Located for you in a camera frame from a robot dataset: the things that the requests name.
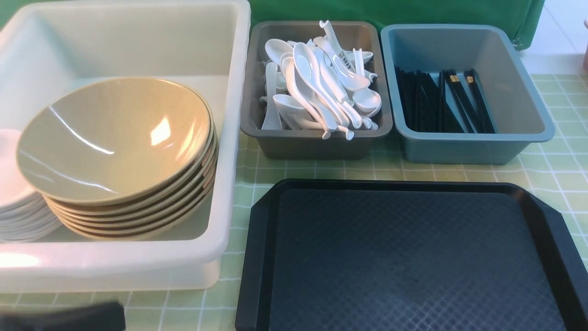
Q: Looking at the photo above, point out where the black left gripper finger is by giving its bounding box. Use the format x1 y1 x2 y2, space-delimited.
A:
0 301 126 331

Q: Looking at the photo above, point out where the beige noodle bowl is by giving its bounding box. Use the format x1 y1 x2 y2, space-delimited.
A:
16 77 215 205

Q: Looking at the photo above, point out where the bottom stacked beige bowl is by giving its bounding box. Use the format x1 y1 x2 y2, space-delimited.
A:
56 172 215 241

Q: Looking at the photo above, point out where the stack of white plates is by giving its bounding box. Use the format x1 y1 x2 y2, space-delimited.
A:
0 129 62 243

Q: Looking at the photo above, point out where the black plastic serving tray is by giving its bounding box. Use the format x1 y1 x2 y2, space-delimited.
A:
235 179 588 331

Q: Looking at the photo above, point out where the large white plastic tub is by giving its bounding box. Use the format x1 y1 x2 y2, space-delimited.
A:
1 0 250 294

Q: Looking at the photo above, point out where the pile of white spoons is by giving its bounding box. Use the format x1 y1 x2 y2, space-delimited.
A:
260 20 383 141

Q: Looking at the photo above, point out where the grey plastic spoon bin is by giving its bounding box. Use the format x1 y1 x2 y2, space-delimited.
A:
241 21 393 160

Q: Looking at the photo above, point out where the pile of black chopsticks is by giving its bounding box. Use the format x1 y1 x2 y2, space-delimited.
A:
395 66 497 134

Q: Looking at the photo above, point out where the blue plastic chopstick bin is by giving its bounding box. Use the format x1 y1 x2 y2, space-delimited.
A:
380 24 555 164

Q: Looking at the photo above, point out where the green checkered tablecloth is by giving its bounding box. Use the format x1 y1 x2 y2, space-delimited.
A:
1 74 588 331

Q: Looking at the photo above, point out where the green cloth backdrop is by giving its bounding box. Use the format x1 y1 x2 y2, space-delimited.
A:
0 0 546 50

